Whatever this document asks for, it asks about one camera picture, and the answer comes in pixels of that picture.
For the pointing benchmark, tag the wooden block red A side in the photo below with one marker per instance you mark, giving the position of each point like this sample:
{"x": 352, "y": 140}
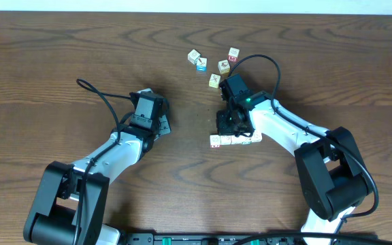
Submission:
{"x": 237, "y": 140}

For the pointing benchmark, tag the wooden block yellow S side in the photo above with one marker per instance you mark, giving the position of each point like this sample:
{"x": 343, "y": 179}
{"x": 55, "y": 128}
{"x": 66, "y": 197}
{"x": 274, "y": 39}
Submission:
{"x": 256, "y": 137}

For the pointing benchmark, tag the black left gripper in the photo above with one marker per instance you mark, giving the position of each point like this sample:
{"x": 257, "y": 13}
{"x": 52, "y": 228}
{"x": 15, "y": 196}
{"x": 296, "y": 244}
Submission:
{"x": 164, "y": 123}

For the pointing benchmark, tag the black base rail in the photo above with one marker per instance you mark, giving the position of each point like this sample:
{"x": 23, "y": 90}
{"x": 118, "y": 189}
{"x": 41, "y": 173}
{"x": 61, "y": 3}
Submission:
{"x": 276, "y": 238}

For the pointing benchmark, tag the wooden block yellow border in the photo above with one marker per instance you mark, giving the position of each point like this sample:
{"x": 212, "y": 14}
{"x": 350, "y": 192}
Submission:
{"x": 214, "y": 80}

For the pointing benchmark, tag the wooden block airplane green N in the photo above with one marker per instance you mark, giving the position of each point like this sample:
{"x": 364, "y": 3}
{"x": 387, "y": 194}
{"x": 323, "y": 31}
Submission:
{"x": 246, "y": 140}

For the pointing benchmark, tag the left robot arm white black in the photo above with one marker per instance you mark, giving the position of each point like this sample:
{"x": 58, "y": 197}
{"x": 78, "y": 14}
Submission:
{"x": 70, "y": 201}

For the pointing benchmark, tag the wooden block plain top left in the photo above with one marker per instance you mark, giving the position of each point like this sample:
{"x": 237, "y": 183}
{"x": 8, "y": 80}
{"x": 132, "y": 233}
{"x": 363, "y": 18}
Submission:
{"x": 192, "y": 56}

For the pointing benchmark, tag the wooden block red letter side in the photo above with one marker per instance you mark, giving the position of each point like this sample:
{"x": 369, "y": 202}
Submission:
{"x": 215, "y": 141}

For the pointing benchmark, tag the wooden block brown drawing yellow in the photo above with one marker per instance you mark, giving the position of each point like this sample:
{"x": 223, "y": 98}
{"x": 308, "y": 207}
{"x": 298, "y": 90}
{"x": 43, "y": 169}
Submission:
{"x": 224, "y": 67}

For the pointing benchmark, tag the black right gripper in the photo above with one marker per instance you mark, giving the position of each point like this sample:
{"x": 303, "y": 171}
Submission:
{"x": 222, "y": 128}

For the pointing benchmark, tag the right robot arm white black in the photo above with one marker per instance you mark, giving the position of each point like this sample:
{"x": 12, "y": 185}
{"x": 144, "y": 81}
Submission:
{"x": 332, "y": 173}

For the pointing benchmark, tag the wooden block with turtle drawing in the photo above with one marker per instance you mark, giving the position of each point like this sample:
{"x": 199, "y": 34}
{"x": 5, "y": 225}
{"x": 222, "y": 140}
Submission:
{"x": 225, "y": 140}

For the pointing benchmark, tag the wooden block blue side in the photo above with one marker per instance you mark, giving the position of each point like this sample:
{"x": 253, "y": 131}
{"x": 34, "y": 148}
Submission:
{"x": 201, "y": 64}

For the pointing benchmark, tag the wooden block red M side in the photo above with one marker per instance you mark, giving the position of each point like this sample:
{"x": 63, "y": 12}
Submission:
{"x": 233, "y": 55}

